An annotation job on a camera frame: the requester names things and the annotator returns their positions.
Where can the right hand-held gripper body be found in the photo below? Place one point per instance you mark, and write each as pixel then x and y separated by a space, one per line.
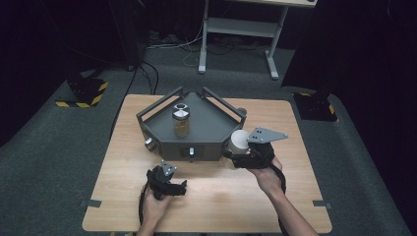
pixel 262 147

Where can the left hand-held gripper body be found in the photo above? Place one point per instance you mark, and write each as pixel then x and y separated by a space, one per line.
pixel 160 178

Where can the glass jar with grey lid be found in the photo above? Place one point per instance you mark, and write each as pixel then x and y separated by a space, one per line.
pixel 240 142

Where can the dark grey corner rack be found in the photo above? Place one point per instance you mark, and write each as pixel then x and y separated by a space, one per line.
pixel 203 121

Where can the glass jar with silver lid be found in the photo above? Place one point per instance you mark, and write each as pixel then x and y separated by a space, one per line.
pixel 181 119

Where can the person's left hand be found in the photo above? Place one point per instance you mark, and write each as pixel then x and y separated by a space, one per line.
pixel 155 206

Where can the person's right hand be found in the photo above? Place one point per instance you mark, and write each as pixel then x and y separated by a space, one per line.
pixel 267 178

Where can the black yellow striped stand base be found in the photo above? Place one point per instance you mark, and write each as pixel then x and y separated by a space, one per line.
pixel 86 91
pixel 314 106

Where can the dark tape strip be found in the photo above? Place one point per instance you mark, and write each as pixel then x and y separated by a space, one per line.
pixel 91 203
pixel 323 204

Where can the black curtain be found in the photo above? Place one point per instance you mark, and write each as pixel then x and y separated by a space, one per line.
pixel 327 42

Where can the black stand column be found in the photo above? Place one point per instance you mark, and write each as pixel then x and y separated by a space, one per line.
pixel 126 32

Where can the grey metal table frame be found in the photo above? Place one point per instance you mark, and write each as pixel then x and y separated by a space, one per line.
pixel 242 28

